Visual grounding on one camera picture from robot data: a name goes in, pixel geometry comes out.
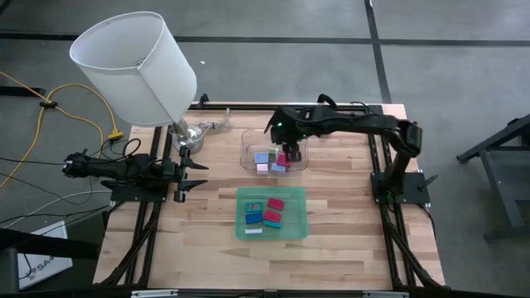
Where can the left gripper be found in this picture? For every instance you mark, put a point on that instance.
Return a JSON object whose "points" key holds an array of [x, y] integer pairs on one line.
{"points": [[181, 176]]}

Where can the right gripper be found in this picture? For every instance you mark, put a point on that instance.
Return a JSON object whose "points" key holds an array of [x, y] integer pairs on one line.
{"points": [[294, 122]]}

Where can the red box dark slots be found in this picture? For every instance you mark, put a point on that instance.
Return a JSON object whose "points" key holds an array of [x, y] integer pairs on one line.
{"points": [[282, 161]]}

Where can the green box white top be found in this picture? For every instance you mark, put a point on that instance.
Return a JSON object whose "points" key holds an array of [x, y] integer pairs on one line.
{"points": [[273, 155]]}

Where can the light blue box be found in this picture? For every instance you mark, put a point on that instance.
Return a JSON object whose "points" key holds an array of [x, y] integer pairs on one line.
{"points": [[278, 168], [261, 158]]}

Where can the pink box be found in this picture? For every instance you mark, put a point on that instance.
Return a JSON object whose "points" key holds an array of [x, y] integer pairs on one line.
{"points": [[262, 168]]}

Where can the plain red box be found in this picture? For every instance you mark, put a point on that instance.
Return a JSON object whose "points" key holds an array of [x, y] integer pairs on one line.
{"points": [[276, 204], [272, 216]]}

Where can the teal framed window box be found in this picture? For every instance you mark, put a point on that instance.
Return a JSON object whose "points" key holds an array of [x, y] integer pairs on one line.
{"points": [[253, 207]]}

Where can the solid teal blue box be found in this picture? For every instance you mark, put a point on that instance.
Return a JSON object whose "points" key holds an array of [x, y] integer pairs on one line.
{"points": [[273, 225]]}

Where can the dark blue box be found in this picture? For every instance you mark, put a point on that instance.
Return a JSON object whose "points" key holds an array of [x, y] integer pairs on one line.
{"points": [[254, 218]]}

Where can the white framed window box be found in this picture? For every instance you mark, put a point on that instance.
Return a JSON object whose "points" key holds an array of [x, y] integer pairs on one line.
{"points": [[253, 231]]}

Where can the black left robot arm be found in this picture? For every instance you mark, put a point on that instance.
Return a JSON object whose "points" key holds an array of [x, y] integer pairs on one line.
{"points": [[124, 169]]}

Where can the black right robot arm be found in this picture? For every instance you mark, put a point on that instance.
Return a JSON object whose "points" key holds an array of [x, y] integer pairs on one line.
{"points": [[372, 122]]}

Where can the clear plastic bin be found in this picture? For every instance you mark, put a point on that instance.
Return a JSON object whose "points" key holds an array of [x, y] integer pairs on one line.
{"points": [[248, 140]]}

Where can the teal translucent plastic bin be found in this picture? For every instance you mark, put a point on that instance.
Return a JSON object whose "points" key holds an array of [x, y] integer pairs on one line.
{"points": [[296, 215]]}

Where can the silver table lamp white shade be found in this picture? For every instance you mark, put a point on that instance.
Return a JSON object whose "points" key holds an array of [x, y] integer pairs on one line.
{"points": [[132, 66]]}

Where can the silver aluminium strut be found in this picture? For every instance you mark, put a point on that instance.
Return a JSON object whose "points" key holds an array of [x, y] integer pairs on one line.
{"points": [[155, 293], [387, 294]]}

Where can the white sign board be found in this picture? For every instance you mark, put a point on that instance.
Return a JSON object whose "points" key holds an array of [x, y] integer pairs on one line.
{"points": [[45, 256]]}

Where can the black frame clamp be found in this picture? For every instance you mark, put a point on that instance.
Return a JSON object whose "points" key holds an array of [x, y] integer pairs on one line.
{"points": [[203, 101]]}

